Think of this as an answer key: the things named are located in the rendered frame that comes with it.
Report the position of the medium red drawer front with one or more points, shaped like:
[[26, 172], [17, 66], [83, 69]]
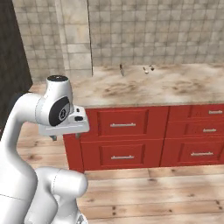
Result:
[[195, 153]]

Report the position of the dark tall cabinet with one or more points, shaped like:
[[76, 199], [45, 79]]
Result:
[[11, 73]]

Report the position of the red base cabinet frame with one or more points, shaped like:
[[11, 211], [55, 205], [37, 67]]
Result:
[[72, 151]]

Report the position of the dark brown wooden utensil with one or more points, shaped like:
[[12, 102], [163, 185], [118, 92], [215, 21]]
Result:
[[121, 70]]

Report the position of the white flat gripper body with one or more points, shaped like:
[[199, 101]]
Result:
[[65, 128]]

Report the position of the small red drawer front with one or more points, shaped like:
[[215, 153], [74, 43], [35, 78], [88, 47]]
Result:
[[201, 112], [198, 129]]

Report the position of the large red drawer front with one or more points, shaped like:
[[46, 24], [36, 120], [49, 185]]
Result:
[[124, 124], [122, 155]]

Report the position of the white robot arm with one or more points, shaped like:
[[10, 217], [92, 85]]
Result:
[[17, 163]]

